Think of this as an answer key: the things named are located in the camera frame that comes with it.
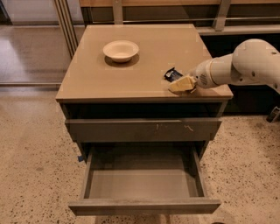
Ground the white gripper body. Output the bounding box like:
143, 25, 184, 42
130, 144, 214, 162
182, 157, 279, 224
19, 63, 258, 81
190, 59, 217, 88

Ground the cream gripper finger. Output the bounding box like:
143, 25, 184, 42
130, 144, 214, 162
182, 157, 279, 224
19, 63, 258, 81
169, 75, 196, 93

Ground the blue rxbar blueberry wrapper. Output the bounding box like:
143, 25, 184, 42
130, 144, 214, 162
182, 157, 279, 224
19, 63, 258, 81
164, 67, 182, 82

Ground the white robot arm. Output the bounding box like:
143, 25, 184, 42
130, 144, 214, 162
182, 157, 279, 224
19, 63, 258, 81
169, 38, 280, 94

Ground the closed grey top drawer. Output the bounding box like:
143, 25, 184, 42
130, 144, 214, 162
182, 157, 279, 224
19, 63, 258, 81
65, 118, 221, 143

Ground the grey drawer cabinet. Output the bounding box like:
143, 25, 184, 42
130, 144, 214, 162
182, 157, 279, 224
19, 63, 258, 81
56, 24, 233, 158

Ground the open grey middle drawer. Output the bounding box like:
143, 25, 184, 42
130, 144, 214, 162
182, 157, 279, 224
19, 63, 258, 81
69, 145, 221, 216

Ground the white ceramic bowl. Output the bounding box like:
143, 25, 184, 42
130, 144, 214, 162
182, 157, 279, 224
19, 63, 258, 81
102, 40, 139, 63

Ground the metal shelf frame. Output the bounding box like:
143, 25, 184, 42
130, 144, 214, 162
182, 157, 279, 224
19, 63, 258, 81
51, 0, 280, 55

